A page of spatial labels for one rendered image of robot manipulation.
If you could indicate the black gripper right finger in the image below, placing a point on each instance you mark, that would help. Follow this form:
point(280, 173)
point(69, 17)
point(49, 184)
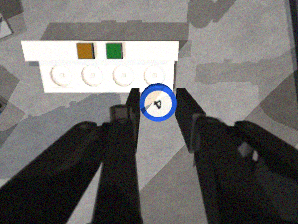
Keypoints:
point(231, 188)

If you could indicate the white rectangular tray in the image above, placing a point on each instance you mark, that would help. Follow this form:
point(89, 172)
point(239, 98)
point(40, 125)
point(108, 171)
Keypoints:
point(103, 66)

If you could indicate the white button panel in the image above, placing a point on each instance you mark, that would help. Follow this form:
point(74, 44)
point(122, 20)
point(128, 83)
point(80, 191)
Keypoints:
point(5, 30)

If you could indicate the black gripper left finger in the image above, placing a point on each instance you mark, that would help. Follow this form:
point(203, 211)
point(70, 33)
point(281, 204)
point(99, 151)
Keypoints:
point(49, 188)

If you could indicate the black table edge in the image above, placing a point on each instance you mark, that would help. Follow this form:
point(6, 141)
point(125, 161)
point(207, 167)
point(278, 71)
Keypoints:
point(294, 17)

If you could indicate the blue screw cap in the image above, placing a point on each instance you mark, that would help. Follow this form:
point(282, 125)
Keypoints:
point(158, 102)

